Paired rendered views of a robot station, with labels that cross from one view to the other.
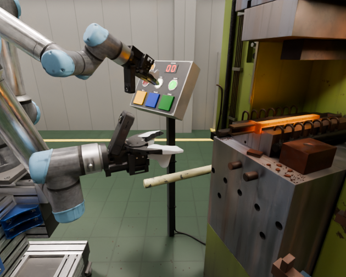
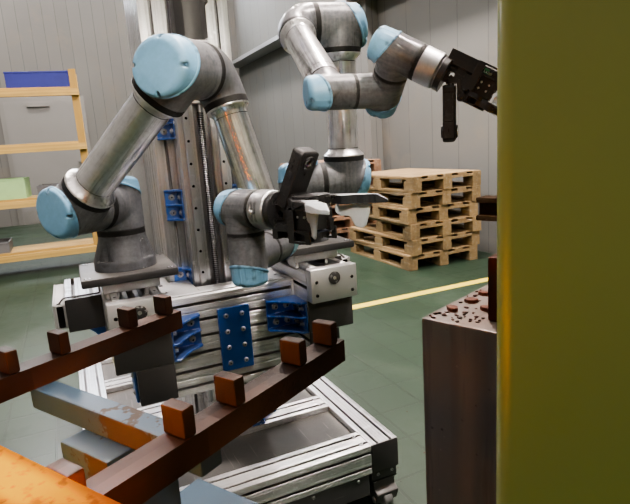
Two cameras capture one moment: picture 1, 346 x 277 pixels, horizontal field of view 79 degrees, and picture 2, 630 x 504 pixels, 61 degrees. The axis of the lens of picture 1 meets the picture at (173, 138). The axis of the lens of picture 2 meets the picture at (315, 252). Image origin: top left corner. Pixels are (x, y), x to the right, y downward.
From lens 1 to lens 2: 0.78 m
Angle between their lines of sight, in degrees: 64
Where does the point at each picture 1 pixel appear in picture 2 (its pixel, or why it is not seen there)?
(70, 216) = (236, 276)
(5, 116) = (231, 149)
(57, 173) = (227, 214)
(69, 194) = (236, 245)
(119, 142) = (284, 189)
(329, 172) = not seen: hidden behind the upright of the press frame
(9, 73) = (335, 117)
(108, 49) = (394, 63)
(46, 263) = (333, 428)
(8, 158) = not seen: hidden behind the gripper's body
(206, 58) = not seen: outside the picture
